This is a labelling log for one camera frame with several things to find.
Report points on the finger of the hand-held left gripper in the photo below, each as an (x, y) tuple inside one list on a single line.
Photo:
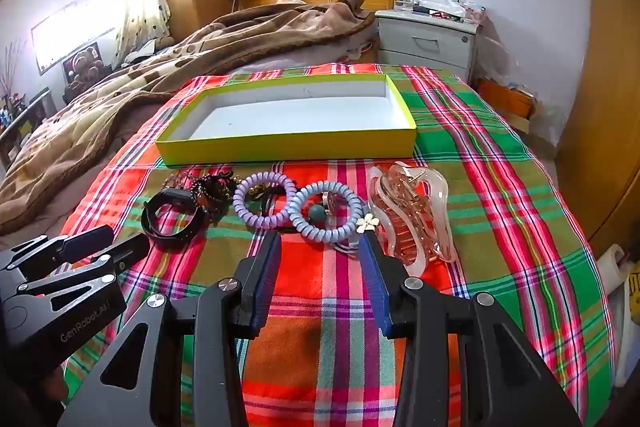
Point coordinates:
[(85, 241), (127, 253)]

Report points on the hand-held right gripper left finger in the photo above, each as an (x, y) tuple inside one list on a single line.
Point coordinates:
[(270, 257)]

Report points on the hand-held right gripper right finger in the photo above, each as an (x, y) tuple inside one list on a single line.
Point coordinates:
[(374, 277)]

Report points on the pink transparent hair claw clip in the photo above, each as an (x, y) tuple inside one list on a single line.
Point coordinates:
[(405, 227)]

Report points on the yellow-green shallow cardboard box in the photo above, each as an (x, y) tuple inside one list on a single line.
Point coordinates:
[(280, 119)]

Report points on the dark side shelf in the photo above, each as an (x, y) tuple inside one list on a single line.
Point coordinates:
[(25, 122)]

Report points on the brown patterned blanket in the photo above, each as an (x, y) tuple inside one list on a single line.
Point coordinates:
[(125, 97)]

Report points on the red green plaid cloth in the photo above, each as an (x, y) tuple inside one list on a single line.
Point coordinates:
[(500, 187)]

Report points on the brown teddy bear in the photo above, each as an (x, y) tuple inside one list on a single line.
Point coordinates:
[(82, 69)]

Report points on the pale pink bed sheet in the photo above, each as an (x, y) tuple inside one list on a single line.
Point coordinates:
[(300, 57)]

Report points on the window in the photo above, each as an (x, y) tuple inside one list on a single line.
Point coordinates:
[(70, 32)]

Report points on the orange cardboard box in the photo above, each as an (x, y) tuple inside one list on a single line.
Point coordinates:
[(507, 99)]

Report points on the white paper roll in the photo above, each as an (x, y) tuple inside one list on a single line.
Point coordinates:
[(611, 269)]

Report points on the grey nightstand with drawers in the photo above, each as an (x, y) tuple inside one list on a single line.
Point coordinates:
[(425, 44)]

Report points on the clear plastic bag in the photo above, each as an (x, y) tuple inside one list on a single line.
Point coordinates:
[(550, 107)]

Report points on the yellow plastic object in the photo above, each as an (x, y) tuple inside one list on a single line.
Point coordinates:
[(634, 287)]

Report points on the pile of small packages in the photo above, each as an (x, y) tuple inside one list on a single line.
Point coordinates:
[(450, 9)]

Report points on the wooden door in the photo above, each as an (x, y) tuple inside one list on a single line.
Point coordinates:
[(605, 107)]

